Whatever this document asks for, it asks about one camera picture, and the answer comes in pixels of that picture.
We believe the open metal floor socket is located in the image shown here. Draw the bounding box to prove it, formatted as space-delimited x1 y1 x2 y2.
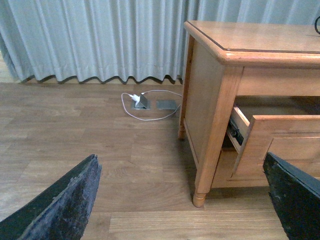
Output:
131 94 151 110

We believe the wooden drawer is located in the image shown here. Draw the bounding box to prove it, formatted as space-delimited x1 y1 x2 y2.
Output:
230 106 320 180
211 148 268 189

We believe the white charger cable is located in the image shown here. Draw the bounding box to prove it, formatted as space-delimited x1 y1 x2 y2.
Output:
121 90 183 122

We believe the closed metal floor socket cover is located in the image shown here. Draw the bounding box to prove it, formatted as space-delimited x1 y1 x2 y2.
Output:
156 100 177 110

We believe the black drawer slide rail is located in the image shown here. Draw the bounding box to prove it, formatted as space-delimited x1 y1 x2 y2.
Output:
227 118 244 146

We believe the light green curtain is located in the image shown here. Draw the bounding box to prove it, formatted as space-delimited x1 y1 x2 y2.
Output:
0 0 320 82

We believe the white charger plug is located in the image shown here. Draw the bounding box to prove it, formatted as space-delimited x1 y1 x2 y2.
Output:
129 94 140 103

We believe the wooden nightstand cabinet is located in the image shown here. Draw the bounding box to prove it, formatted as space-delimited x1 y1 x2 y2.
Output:
178 20 320 207

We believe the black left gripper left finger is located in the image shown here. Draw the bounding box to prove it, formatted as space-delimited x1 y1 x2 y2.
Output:
0 154 102 240

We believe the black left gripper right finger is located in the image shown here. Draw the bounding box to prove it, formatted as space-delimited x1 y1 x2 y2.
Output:
263 152 320 240

